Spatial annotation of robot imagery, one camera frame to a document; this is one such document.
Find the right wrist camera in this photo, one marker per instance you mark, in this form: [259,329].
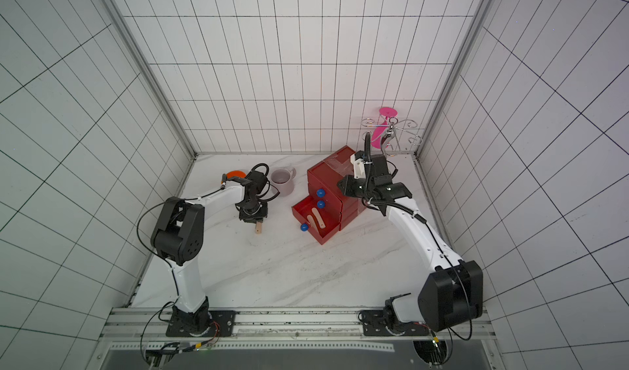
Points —
[360,163]

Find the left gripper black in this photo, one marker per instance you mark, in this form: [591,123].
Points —
[264,213]

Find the pink hourglass stand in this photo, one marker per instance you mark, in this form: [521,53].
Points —
[382,123]

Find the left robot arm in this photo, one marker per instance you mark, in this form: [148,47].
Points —
[179,235]

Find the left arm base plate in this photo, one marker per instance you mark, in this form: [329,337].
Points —
[207,324]

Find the silver wire rack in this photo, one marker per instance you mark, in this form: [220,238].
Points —
[401,136]

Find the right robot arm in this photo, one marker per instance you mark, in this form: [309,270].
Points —
[451,289]

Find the aluminium rail frame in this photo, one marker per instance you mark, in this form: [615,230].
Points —
[141,333]

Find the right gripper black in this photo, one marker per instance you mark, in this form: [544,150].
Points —
[370,159]

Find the orange bowl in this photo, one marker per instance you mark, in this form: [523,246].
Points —
[235,174]

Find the mauve mug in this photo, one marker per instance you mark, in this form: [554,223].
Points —
[283,180]

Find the peach knife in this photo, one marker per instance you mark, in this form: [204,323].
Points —
[312,222]
[319,218]

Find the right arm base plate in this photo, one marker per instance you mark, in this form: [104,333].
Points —
[384,323]

